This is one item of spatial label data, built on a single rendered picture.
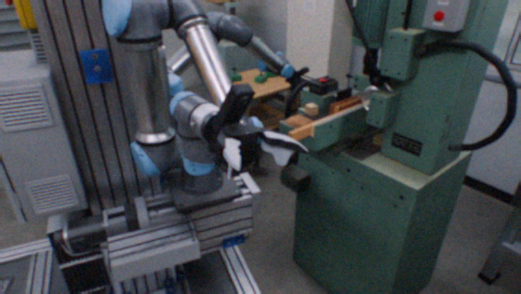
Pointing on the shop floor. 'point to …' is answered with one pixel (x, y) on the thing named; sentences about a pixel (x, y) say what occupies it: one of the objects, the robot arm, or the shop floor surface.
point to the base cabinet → (367, 233)
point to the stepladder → (506, 243)
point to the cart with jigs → (266, 86)
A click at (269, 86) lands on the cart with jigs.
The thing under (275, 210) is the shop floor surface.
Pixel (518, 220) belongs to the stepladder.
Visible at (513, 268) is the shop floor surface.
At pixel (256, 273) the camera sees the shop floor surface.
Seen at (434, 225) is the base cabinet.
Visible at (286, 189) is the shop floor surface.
